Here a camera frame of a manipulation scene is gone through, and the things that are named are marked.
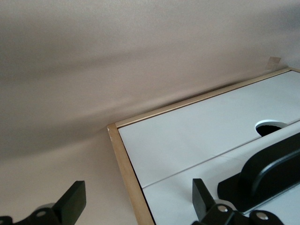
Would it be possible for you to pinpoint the white handleless drawer front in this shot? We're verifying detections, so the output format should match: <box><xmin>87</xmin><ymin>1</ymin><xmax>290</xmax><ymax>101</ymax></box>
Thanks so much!
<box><xmin>117</xmin><ymin>70</ymin><xmax>300</xmax><ymax>188</ymax></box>

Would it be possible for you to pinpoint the small beige tape piece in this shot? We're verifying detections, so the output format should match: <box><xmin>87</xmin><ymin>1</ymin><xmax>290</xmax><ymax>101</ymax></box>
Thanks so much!
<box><xmin>266</xmin><ymin>56</ymin><xmax>282</xmax><ymax>70</ymax></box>

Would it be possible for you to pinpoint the light wooden drawer cabinet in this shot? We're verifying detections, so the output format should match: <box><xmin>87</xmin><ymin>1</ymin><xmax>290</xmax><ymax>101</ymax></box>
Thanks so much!
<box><xmin>106</xmin><ymin>67</ymin><xmax>300</xmax><ymax>225</ymax></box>

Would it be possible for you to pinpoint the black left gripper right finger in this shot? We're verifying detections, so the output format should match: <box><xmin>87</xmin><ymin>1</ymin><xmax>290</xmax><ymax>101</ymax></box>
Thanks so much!
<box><xmin>192</xmin><ymin>178</ymin><xmax>286</xmax><ymax>225</ymax></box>

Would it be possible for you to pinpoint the white-fronted wooden drawer with handle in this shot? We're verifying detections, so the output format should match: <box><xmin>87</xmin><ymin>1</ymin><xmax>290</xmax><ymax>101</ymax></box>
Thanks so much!
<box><xmin>142</xmin><ymin>120</ymin><xmax>300</xmax><ymax>225</ymax></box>

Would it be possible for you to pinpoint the black metal drawer handle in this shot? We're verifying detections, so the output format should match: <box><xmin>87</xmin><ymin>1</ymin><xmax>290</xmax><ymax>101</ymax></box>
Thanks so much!
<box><xmin>217</xmin><ymin>135</ymin><xmax>300</xmax><ymax>211</ymax></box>

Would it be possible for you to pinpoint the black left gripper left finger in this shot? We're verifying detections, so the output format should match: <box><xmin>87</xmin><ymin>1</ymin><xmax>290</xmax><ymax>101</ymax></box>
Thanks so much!
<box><xmin>0</xmin><ymin>180</ymin><xmax>87</xmax><ymax>225</ymax></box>

